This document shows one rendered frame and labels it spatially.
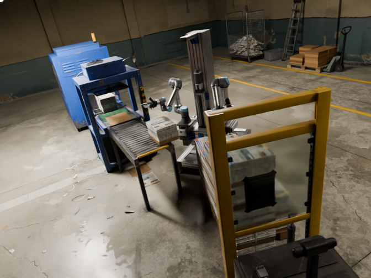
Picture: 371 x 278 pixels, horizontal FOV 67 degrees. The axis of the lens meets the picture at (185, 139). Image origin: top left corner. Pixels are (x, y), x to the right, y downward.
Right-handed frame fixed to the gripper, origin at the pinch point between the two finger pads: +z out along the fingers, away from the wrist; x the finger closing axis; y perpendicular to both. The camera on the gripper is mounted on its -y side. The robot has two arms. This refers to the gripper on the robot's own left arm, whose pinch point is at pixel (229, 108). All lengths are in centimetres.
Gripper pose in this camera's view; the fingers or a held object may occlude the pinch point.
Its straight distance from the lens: 331.4
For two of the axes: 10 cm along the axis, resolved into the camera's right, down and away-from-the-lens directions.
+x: -9.6, 2.5, 1.3
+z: -0.1, 4.5, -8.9
